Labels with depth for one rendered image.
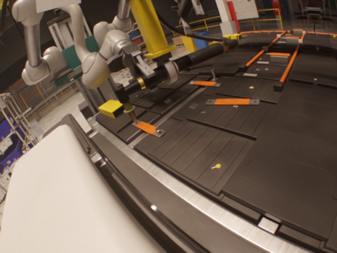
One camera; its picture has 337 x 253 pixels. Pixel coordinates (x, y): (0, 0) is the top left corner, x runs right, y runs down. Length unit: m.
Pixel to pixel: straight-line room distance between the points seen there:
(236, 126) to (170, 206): 0.22
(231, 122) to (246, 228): 0.24
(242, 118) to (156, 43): 0.31
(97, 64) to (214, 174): 0.61
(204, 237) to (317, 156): 0.23
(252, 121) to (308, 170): 0.18
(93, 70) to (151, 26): 0.34
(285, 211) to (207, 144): 0.20
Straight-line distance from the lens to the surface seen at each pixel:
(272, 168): 0.29
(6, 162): 2.76
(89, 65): 0.75
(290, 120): 0.39
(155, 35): 0.50
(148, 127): 0.49
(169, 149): 0.37
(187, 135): 0.39
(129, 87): 0.50
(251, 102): 0.45
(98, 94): 1.73
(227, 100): 0.47
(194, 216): 0.28
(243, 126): 0.38
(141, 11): 0.50
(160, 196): 0.32
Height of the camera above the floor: 1.24
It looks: 32 degrees down
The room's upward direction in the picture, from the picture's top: 23 degrees counter-clockwise
